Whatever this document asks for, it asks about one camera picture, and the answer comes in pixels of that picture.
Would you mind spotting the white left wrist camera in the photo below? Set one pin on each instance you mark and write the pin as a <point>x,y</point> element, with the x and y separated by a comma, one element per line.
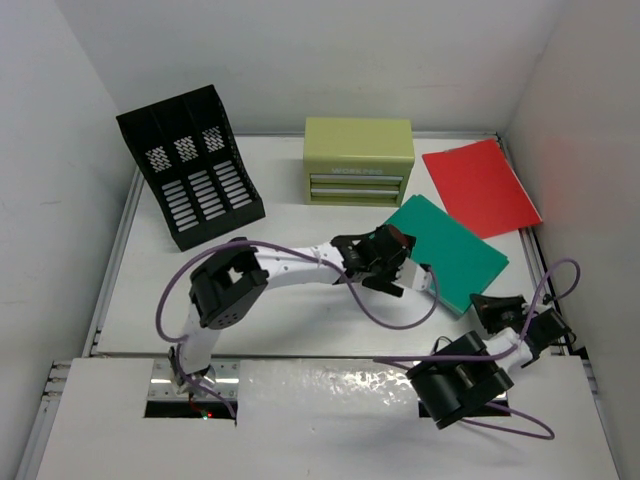
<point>414,276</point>

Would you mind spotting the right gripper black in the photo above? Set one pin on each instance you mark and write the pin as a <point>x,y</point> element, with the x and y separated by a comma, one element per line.
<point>487,305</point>

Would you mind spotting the green notebook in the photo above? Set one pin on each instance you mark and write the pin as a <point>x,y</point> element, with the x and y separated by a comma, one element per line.
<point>464,264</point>

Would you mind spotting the red folder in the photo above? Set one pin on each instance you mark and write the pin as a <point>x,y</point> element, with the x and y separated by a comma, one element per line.
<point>480,190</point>

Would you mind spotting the green metal drawer toolbox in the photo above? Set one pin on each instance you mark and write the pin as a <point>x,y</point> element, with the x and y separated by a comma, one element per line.
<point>357,161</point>

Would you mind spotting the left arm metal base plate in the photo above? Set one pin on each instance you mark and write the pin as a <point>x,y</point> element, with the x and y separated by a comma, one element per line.
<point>221,377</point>

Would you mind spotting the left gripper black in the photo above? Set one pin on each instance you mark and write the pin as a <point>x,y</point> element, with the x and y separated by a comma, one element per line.
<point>386,280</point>

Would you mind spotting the black three-slot file organizer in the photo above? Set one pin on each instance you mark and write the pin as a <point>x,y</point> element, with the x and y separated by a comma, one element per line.
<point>186,150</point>

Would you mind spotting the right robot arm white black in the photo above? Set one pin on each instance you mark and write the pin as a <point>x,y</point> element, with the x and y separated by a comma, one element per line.
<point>471,371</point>

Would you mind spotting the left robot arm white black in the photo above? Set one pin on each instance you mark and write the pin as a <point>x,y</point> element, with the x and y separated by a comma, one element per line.
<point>227,284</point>

